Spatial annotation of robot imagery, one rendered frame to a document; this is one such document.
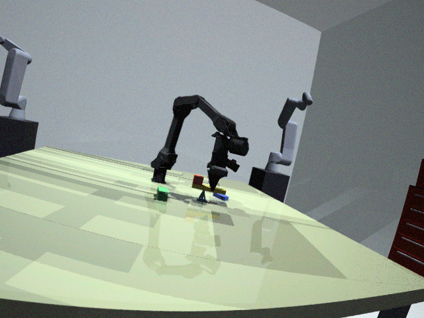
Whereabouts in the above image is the green cube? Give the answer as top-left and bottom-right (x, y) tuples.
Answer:
(156, 186), (169, 201)

